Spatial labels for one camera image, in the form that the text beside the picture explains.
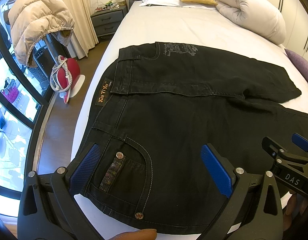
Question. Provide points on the black jeans pants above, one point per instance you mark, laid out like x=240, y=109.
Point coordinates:
x=155, y=107

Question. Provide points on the white pillow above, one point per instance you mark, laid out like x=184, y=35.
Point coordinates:
x=172, y=3

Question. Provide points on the beige puffer jacket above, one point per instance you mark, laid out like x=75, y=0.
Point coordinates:
x=31, y=20

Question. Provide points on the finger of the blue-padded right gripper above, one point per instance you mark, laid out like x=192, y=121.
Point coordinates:
x=253, y=207

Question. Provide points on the cream curtain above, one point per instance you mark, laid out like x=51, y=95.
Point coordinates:
x=84, y=37

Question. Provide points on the person's left thumb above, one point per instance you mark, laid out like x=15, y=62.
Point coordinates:
x=145, y=234

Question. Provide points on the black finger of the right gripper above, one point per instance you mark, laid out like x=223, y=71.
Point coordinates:
x=273, y=149

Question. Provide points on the person's right hand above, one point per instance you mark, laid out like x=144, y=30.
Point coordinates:
x=296, y=204

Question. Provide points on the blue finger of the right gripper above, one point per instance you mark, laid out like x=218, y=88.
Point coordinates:
x=300, y=141

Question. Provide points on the purple cushion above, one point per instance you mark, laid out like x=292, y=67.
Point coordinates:
x=299, y=62

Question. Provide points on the white wardrobe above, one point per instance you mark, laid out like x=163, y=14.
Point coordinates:
x=296, y=21

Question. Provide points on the folded grey duvet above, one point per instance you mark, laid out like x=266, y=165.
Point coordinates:
x=258, y=16

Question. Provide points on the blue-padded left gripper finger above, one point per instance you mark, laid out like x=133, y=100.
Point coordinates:
x=48, y=209

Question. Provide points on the white bed mattress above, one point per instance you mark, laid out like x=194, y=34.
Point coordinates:
x=201, y=27

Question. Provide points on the grey nightstand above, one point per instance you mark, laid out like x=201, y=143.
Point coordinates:
x=107, y=22

